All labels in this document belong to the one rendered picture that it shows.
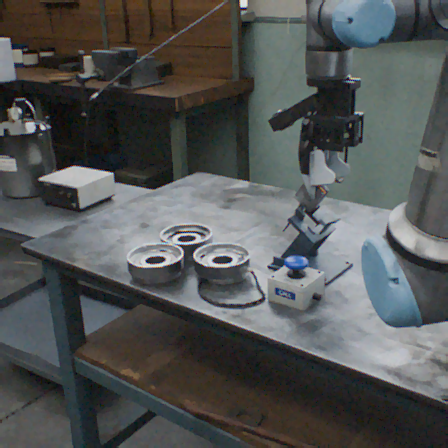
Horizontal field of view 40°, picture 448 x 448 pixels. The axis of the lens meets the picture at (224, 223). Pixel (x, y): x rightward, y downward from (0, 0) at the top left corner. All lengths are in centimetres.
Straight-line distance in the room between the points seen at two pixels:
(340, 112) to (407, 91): 161
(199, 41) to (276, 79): 41
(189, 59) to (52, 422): 177
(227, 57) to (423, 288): 228
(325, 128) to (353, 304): 30
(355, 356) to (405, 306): 21
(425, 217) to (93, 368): 90
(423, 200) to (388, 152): 202
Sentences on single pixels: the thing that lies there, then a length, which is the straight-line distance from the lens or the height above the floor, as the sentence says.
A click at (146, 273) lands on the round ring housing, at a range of 111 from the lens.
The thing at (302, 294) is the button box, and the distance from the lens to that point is 101.
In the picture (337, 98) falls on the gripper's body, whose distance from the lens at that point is 103.
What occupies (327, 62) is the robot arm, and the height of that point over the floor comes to 118.
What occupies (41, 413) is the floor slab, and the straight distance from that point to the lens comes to 220.
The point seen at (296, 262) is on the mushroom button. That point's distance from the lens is 102.
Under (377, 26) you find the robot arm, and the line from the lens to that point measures 91.
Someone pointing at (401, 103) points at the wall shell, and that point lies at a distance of 265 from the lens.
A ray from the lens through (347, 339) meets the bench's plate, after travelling 97.
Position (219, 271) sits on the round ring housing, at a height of 83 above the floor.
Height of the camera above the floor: 132
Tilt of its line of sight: 22 degrees down
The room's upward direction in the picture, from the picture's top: 2 degrees counter-clockwise
